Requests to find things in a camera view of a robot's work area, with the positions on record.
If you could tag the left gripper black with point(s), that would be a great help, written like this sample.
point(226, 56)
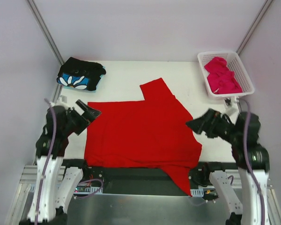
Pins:
point(79, 116)

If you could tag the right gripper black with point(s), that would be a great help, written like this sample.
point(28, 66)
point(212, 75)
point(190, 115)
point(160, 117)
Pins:
point(209, 124)

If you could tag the red t shirt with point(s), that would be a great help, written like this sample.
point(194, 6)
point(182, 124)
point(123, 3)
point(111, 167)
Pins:
point(151, 133)

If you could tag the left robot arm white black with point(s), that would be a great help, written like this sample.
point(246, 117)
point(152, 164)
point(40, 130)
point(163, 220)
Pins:
point(57, 177)

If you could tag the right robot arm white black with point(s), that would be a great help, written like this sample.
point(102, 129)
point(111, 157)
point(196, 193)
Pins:
point(252, 161)

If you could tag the folded black flower t shirt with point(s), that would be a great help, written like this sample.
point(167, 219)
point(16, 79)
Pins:
point(72, 63)

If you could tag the crumpled magenta t shirt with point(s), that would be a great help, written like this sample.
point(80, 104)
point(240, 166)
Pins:
point(220, 79)

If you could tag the white plastic basket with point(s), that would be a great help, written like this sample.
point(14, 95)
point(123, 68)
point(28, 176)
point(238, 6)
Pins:
point(234, 64)

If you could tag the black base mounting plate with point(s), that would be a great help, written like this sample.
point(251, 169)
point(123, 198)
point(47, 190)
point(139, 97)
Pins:
point(128, 185)

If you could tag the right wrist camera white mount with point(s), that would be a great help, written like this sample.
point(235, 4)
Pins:
point(231, 105)

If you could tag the right white cable duct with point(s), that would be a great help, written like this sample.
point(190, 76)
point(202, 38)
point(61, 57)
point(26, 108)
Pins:
point(197, 192)

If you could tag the white cable duct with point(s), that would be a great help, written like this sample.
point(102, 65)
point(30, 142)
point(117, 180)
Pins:
point(79, 190)
point(197, 192)

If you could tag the left white cable duct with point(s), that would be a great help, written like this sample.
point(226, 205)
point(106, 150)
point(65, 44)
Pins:
point(79, 190)

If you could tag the aluminium front frame rail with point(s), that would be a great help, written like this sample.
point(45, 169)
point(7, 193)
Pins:
point(29, 174)

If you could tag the left aluminium corner post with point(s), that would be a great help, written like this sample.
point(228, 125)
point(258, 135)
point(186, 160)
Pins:
point(41, 22)

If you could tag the aluminium corner post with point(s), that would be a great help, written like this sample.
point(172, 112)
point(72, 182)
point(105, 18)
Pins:
point(257, 20)
point(41, 22)

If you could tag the right aluminium corner post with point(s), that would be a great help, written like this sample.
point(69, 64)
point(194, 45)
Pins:
point(257, 20)

